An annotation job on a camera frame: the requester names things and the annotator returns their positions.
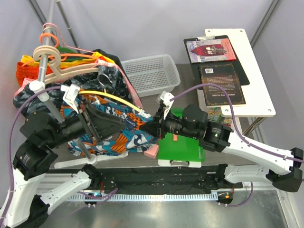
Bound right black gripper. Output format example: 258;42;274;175
140;104;200;139

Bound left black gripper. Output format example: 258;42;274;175
47;99;128;147

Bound yellow clothes hanger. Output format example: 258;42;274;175
79;90;142;112

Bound colourful patterned shorts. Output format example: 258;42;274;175
76;91;158;156

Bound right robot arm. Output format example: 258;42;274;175
140;104;304;192

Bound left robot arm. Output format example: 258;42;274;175
1;104;125;228

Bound dark patterned shorts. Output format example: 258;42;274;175
13;65;143;119

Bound beige wooden hanger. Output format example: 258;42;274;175
33;45;98;84

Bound orange clothes hanger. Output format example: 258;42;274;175
22;33;99;66

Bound pink clothes hanger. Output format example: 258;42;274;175
42;22;93;53

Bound orange knitted shorts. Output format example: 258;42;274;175
16;61;40;87

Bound yellow shorts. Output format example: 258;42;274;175
19;51;115;69

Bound pink cube power adapter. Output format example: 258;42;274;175
143;145;159;159

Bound green clipboard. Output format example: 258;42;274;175
158;108;205;168

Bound white rack base foot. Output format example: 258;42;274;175
54;151;128;169

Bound white perforated plastic basket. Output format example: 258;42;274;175
121;54;181;97

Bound black garment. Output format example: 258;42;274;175
93;49;123;70

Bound black clipboard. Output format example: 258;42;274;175
183;35;249;86

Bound black hardcover book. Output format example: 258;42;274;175
199;63;246;107

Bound red illustrated book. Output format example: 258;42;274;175
185;37;237;64

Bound white side table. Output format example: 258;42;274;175
196;28;276;133

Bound silver clothes rack pole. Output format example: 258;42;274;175
28;0;98;166

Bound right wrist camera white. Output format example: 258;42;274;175
156;91;174;120

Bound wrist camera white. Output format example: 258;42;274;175
156;91;174;120
60;84;80;114

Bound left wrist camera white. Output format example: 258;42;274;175
60;84;80;114

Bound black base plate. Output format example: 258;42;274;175
99;166;243;195

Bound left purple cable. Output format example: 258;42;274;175
0;85;119;219

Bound white cable duct strip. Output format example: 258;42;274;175
68;192;219;202

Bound aluminium rail frame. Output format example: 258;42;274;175
43;178;298;228

